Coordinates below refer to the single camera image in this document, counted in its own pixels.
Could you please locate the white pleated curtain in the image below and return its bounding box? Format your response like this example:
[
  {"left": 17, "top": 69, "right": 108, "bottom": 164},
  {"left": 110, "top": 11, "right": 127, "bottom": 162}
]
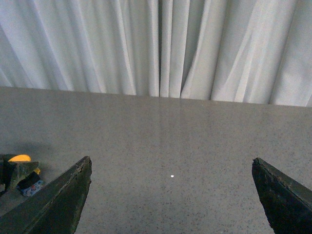
[{"left": 0, "top": 0, "right": 312, "bottom": 107}]

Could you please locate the yellow push button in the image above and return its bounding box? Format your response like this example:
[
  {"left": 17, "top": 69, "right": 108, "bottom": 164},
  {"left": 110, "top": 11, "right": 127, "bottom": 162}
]
[{"left": 16, "top": 168, "right": 44, "bottom": 197}]

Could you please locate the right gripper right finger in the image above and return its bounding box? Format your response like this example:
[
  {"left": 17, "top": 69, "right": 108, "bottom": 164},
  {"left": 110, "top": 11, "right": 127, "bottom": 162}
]
[{"left": 252, "top": 158, "right": 312, "bottom": 234}]

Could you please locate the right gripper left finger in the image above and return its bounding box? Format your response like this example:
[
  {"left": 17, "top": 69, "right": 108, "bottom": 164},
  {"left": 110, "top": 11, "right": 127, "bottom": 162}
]
[{"left": 0, "top": 156, "right": 92, "bottom": 234}]

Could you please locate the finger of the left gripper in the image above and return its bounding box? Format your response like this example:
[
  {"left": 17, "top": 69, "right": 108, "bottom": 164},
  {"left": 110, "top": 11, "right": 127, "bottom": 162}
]
[{"left": 0, "top": 154, "right": 39, "bottom": 193}]

